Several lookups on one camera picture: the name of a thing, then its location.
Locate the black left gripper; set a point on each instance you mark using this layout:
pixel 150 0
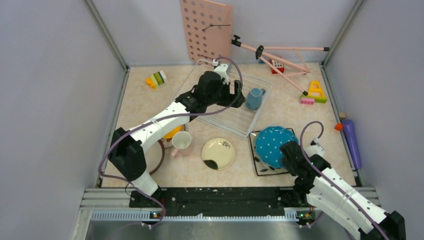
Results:
pixel 233 100

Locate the blue mug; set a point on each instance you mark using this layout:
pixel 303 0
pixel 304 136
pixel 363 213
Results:
pixel 254 98

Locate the blue polka dot plate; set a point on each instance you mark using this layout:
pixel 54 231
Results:
pixel 268 143

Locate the square floral plate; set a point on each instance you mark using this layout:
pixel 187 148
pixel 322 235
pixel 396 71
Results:
pixel 261 168

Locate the pink mug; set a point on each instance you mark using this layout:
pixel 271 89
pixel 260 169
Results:
pixel 183 144

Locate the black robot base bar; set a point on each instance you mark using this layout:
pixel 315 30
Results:
pixel 281 196

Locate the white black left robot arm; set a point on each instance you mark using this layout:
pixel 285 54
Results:
pixel 127 151

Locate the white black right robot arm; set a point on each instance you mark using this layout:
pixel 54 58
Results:
pixel 318 184

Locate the red toy block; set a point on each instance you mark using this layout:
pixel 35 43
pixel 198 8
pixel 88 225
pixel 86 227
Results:
pixel 277 65

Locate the pink tripod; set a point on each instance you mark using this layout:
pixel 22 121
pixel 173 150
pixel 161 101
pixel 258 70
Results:
pixel 261 54

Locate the cream small leaf plate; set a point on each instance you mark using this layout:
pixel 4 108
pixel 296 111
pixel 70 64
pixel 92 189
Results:
pixel 218 154

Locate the pink pegboard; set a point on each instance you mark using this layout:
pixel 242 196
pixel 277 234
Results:
pixel 208 29

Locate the yellow green pink toy blocks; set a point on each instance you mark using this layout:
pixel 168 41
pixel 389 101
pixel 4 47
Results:
pixel 315 94

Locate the yellow bowl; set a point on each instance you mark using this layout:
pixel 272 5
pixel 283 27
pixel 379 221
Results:
pixel 171 134

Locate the red rimmed white plate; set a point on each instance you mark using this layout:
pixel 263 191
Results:
pixel 155 157

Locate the orange small cube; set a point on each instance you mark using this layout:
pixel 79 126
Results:
pixel 339 127

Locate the white wire dish rack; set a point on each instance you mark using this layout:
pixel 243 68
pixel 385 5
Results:
pixel 199 93

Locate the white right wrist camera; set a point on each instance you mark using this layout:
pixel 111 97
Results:
pixel 315 148

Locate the purple handle tool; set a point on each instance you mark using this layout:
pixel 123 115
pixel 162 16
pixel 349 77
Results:
pixel 349 132

